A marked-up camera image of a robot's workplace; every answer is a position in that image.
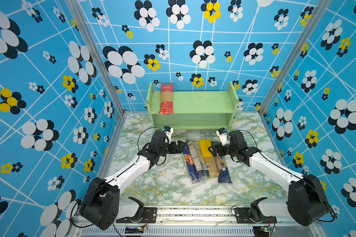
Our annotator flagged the yellow spaghetti bag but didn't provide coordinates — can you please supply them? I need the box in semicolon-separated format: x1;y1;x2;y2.
199;139;218;178

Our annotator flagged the green wooden shelf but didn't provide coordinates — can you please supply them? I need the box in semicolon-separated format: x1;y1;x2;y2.
146;83;239;129

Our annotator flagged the red spaghetti bag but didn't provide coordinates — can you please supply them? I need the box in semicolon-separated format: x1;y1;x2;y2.
159;83;174;115

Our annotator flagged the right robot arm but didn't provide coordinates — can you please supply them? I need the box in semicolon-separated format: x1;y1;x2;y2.
209;128;333;226

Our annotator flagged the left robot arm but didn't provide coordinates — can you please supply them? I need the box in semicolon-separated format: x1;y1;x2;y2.
79;128;187;230

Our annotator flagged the clear white label spaghetti bag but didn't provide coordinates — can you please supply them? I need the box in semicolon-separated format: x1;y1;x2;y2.
187;141;209;181

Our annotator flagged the blue clear spaghetti bag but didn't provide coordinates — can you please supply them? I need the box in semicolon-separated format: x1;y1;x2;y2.
216;157;232;183

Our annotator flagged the blue Barilla spaghetti box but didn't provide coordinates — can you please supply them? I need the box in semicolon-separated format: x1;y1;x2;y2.
183;143;205;184

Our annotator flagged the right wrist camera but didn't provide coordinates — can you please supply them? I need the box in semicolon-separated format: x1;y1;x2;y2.
216;128;230;146

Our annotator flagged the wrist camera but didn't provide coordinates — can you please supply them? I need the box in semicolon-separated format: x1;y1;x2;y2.
216;128;230;146
162;126;174;144

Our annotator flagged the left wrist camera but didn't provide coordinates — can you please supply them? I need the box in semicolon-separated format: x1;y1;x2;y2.
162;126;174;144

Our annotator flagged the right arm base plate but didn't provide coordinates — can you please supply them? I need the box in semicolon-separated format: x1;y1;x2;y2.
231;207;277;225

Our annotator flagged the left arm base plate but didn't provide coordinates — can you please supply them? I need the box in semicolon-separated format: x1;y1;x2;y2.
116;207;157;224

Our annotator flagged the aluminium front rail frame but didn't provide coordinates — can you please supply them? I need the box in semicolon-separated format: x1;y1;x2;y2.
68;206;327;237

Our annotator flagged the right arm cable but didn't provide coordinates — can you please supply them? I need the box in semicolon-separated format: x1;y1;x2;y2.
243;129;336;223

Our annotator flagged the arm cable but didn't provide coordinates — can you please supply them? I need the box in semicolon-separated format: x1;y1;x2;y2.
243;129;336;223
69;127;167;229

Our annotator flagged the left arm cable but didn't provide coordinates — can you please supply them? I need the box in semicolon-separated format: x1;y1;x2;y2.
69;127;167;229

